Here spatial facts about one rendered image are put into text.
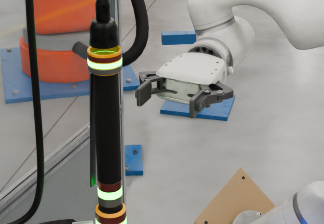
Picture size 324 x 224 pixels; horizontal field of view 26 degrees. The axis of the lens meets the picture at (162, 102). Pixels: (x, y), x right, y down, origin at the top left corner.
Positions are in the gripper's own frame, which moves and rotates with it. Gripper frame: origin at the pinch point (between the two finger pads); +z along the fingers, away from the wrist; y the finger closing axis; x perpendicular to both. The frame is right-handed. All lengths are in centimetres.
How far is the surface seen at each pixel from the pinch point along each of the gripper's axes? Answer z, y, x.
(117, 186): 19.7, -1.8, -3.7
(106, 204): 20.8, -0.5, -6.4
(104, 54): 17.2, 0.8, 14.3
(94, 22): 20.3, 0.2, 19.8
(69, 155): -74, 70, -68
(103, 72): 21.1, -1.2, 13.7
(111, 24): 19.5, -1.6, 19.6
